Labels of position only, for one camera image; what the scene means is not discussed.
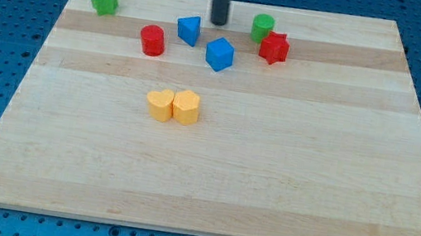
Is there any blue cube block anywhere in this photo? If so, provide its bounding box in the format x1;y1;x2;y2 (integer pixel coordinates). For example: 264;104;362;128
205;37;235;72

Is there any red star block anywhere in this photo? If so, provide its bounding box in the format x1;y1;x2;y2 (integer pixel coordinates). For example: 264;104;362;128
259;31;290;65

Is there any green star block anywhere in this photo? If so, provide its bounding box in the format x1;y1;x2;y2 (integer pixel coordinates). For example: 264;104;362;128
91;0;119;16

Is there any yellow hexagon block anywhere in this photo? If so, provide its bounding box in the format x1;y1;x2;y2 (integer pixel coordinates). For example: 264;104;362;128
172;89;200;126

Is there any yellow heart block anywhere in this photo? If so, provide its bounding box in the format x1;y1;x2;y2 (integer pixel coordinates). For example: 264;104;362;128
146;89;175;123

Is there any wooden board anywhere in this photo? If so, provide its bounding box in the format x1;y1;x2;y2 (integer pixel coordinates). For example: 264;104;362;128
0;0;421;236

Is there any blue triangle block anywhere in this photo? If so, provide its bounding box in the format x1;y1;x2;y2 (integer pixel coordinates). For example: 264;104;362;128
177;16;201;47

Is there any red cylinder block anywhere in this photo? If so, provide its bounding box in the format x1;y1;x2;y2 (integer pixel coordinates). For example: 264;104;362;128
140;25;165;57

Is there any green cylinder block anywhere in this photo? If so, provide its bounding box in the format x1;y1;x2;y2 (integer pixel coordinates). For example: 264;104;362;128
250;13;275;43

